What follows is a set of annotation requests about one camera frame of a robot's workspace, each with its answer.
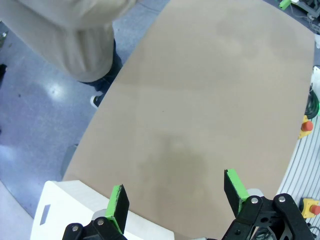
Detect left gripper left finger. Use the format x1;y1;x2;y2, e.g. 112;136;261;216
61;184;131;240

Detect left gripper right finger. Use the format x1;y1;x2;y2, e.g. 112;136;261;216
221;168;315;240

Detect yellow emergency stop button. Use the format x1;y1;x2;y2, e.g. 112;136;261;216
300;197;320;221
296;115;315;140

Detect white sneaker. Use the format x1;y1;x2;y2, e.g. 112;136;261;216
89;93;104;109

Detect person in beige sweater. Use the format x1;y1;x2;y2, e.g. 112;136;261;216
0;0;141;94

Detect green cable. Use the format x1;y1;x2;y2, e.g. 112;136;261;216
305;84;320;121

